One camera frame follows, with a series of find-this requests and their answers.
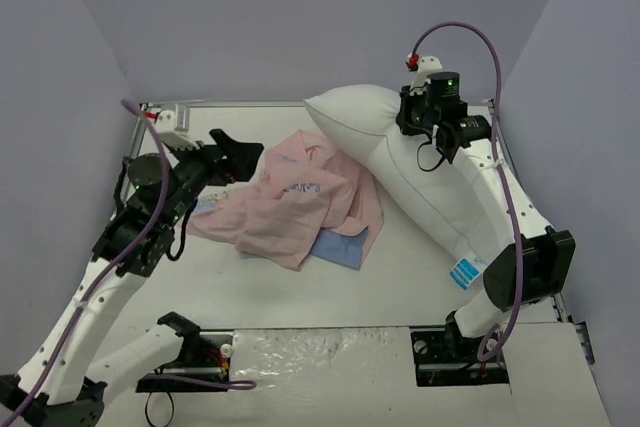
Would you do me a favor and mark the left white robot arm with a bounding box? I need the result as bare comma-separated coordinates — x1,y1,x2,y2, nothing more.
1,129,264,426

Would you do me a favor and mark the pink and blue Frozen pillowcase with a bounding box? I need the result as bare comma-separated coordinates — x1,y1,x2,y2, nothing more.
187,130,384,271

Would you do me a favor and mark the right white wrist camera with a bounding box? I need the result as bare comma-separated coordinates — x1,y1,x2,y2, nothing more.
401,53,443,95

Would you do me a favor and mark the white pillow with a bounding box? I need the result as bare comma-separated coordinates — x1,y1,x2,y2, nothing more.
304,84,495,290

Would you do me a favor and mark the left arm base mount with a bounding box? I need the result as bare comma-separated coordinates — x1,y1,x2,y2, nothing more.
135,331,233,394

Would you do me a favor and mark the black cable loop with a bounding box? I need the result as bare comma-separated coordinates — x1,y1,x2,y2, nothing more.
143,389,177,427

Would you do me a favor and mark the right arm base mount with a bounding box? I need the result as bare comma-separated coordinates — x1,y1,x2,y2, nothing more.
410,327,509,387

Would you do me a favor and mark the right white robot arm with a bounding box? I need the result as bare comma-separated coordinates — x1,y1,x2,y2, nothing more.
396,71,576,360

